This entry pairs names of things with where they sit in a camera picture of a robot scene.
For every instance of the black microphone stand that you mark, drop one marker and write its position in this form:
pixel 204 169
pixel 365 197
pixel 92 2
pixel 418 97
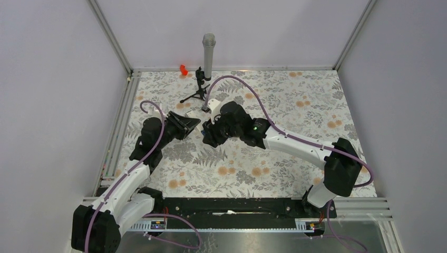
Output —
pixel 201 92

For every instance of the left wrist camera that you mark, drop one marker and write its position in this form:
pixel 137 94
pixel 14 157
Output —
pixel 154 112

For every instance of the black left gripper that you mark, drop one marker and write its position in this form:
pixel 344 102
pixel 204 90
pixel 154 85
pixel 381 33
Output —
pixel 184 125

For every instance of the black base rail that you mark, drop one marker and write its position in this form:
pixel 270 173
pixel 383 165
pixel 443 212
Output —
pixel 241 213

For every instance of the grey microphone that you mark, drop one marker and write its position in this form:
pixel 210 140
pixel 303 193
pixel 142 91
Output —
pixel 208 42

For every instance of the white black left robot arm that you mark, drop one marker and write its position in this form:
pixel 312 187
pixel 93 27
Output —
pixel 99 226

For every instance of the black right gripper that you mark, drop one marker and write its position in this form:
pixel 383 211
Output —
pixel 211 136

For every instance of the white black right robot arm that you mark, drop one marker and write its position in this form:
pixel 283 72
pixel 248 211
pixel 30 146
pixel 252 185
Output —
pixel 338 159

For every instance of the slotted grey cable duct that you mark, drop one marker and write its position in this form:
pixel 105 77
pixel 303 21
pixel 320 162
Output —
pixel 146 225

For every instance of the orange plastic clip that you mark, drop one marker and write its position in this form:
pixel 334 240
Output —
pixel 183 70

